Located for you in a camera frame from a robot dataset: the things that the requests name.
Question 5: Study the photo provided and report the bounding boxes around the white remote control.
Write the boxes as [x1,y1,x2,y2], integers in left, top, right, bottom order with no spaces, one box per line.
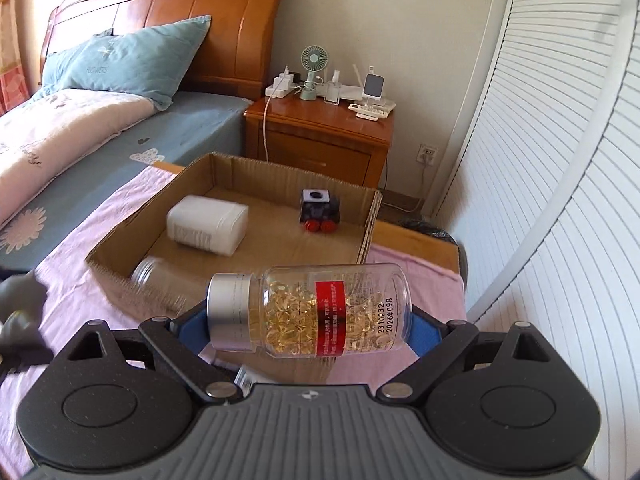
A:
[348,102,396,120]

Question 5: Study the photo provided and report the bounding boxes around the small white printed box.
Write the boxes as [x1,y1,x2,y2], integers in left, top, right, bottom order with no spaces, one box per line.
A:
[234,364,257,391]

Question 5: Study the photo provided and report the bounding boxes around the blue pillow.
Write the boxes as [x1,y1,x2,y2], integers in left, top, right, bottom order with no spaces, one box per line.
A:
[41,15,212,112]

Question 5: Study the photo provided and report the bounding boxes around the clear plastic jar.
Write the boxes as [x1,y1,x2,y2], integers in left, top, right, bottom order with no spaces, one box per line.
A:
[131,256,211,318]

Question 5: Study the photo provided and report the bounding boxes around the wooden bed headboard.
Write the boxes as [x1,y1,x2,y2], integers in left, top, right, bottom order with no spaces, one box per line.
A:
[40,0,293,98]

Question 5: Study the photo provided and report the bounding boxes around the orange patterned cloth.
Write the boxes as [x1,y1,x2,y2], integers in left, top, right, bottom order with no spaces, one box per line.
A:
[0,0,31,116]

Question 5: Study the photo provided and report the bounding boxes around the clear dispenser bottle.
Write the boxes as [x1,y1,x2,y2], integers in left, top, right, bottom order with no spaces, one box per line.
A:
[325,69,343,106]

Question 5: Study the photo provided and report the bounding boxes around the small green desk fan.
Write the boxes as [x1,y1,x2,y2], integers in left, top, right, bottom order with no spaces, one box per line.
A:
[300,45,326,102]

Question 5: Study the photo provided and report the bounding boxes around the pink cloth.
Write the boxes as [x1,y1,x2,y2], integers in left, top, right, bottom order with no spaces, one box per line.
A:
[0,165,468,476]

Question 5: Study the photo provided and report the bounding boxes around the brown cardboard box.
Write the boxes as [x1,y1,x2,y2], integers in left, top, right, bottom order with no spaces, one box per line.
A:
[85,152,383,386]

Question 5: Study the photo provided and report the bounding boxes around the cube toy car red wheels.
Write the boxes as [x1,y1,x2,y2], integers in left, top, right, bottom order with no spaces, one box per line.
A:
[298,189,342,234]

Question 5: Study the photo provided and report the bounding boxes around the wooden nightstand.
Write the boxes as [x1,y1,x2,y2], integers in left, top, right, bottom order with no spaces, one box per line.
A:
[244,95,396,191]

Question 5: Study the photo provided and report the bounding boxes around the white louvered closet door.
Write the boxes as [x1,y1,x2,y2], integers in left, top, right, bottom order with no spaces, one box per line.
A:
[467,0,640,376]
[434,0,626,311]

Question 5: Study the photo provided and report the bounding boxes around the silver cap capsule bottle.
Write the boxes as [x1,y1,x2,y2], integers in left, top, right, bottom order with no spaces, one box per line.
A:
[206,262,413,358]

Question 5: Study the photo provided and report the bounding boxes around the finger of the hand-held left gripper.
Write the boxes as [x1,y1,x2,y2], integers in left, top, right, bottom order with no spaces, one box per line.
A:
[0,310,56,376]

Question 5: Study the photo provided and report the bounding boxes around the blue bed sheet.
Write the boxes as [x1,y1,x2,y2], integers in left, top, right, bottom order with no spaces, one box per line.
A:
[0,91,253,271]

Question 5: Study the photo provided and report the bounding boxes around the white power strip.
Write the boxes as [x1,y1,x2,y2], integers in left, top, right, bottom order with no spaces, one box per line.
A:
[265,66,301,98]

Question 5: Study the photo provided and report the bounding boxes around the black trash bag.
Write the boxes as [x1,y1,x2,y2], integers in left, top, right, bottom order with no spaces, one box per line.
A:
[395,215,458,241]

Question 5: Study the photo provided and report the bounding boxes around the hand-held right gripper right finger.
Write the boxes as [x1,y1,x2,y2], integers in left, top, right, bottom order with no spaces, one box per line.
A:
[375,310,556,406]

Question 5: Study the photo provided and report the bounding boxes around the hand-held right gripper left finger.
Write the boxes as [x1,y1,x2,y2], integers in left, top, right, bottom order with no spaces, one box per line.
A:
[65,300,238,403]

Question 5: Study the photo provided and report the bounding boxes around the white plastic bottle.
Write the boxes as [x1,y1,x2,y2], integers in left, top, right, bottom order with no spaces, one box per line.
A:
[166,196,249,256]

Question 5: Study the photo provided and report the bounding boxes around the grey elephant toy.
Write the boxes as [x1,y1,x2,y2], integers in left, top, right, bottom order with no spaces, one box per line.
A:
[0,269,48,321]

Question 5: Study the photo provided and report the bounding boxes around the white router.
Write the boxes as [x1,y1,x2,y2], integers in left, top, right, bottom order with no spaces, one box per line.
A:
[340,62,378,106]

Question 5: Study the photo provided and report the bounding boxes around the pink floral quilt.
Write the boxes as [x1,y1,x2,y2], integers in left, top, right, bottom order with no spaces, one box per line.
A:
[0,87,153,226]

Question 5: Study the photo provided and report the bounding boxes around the white power cable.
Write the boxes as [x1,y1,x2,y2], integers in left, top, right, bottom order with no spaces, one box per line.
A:
[261,95,273,162]

